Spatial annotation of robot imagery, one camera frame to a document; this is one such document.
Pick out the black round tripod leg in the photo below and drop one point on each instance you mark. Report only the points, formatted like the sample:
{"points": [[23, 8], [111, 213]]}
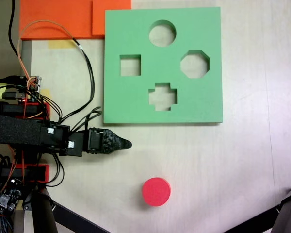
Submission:
{"points": [[288, 211], [43, 216]]}

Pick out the red cylinder block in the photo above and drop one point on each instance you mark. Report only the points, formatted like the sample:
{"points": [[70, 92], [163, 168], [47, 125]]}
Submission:
{"points": [[156, 191]]}

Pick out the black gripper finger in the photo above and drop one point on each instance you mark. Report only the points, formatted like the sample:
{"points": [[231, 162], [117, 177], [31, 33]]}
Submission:
{"points": [[114, 143]]}

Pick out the yellow tape strip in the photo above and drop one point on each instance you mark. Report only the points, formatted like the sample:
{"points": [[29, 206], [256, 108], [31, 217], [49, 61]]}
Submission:
{"points": [[58, 44]]}

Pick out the black power converter board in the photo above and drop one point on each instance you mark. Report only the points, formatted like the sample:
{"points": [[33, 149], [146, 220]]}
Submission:
{"points": [[7, 196]]}

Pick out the large orange foam block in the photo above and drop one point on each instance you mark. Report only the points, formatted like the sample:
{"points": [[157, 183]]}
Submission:
{"points": [[55, 17]]}

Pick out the green shape sorter board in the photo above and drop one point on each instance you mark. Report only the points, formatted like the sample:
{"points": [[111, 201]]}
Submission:
{"points": [[126, 104]]}

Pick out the black flat tripod leg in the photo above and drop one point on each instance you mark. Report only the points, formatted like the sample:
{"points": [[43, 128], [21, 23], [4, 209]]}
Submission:
{"points": [[254, 222], [77, 219]]}

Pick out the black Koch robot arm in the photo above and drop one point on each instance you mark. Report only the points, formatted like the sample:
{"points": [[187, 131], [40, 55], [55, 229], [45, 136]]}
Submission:
{"points": [[19, 132]]}

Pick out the yellow tape square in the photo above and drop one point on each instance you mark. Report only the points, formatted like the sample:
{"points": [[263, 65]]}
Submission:
{"points": [[46, 92]]}

